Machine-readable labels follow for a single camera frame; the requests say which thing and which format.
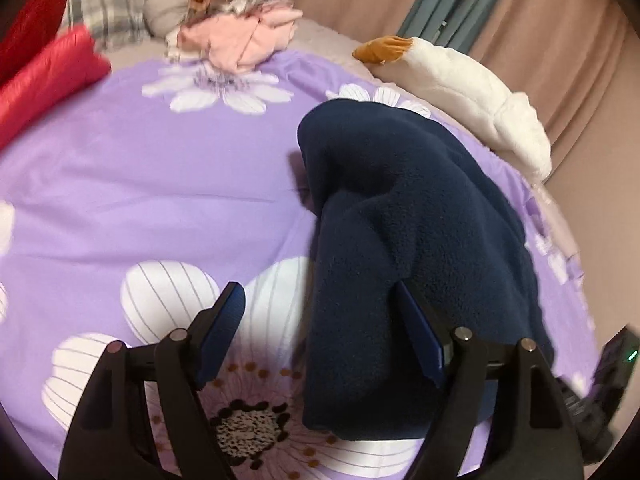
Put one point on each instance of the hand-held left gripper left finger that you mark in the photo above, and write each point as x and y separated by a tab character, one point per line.
220	335

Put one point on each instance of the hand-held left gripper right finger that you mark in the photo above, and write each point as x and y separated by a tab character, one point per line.
424	337

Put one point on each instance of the navy fleece garment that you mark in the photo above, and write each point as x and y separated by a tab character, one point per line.
400	235

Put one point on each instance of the pile of pink clothes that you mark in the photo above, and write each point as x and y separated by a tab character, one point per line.
240	35

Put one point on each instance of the purple floral bed cover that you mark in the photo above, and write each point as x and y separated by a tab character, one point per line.
150	185

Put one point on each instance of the white plush goose toy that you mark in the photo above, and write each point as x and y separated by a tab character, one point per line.
465	90

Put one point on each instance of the red cloth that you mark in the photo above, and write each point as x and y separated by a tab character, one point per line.
35	20
45	80

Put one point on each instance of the beige curtain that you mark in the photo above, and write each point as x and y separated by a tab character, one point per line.
575	60

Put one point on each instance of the teal curtain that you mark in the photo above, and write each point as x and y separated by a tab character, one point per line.
450	0

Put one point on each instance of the plaid pillow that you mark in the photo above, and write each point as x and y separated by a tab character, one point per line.
110	0

